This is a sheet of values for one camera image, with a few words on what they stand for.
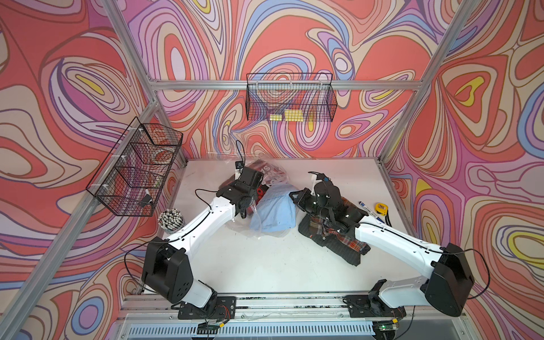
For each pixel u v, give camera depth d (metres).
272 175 1.05
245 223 0.91
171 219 0.75
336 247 0.86
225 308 0.72
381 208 0.98
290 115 0.91
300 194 0.68
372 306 0.66
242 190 0.61
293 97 0.96
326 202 0.58
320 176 0.72
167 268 0.41
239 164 0.72
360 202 1.01
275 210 0.78
